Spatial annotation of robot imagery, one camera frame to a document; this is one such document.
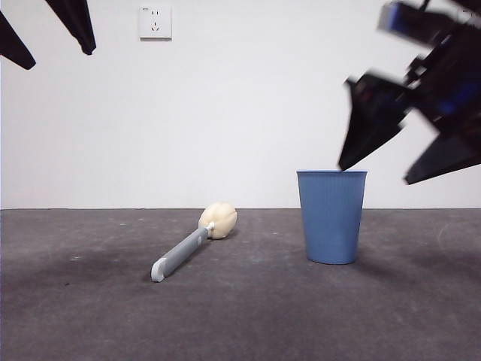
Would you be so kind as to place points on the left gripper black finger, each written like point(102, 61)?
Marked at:
point(79, 22)
point(15, 45)

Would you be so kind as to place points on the blue ribbed plastic cup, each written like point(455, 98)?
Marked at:
point(330, 222)

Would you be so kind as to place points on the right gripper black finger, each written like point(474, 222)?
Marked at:
point(372, 116)
point(451, 158)

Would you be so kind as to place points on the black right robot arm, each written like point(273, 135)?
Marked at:
point(451, 75)

